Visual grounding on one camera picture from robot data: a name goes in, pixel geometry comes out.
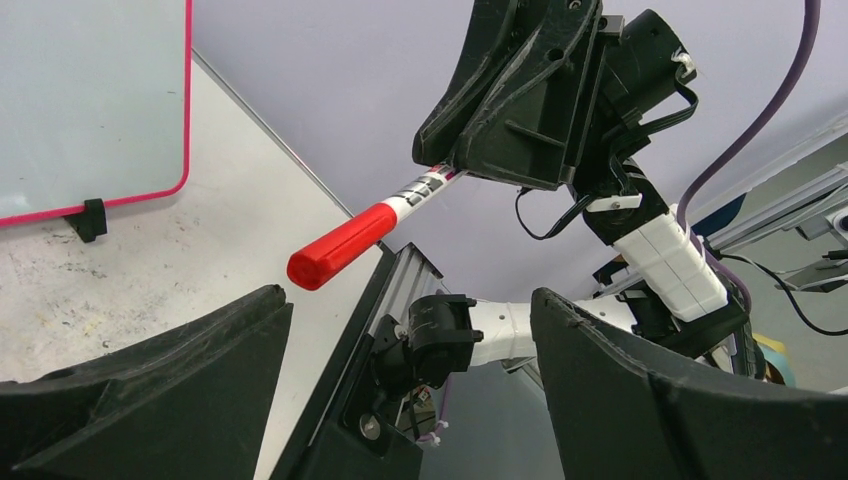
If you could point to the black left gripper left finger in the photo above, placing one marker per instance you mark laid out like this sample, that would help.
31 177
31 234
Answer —
190 403

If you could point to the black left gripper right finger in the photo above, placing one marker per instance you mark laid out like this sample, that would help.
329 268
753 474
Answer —
622 407

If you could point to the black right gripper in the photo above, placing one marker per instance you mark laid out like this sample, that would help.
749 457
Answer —
521 98

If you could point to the red marker cap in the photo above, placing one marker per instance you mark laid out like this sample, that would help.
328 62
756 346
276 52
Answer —
314 265

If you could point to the pink framed whiteboard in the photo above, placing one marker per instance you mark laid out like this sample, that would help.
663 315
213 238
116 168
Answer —
95 104

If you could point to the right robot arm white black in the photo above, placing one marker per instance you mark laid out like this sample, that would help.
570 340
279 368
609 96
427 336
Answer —
678 299

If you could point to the black right whiteboard foot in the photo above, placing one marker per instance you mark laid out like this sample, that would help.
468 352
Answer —
91 222

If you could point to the aluminium right side rail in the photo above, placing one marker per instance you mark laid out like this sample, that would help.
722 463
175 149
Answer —
347 430

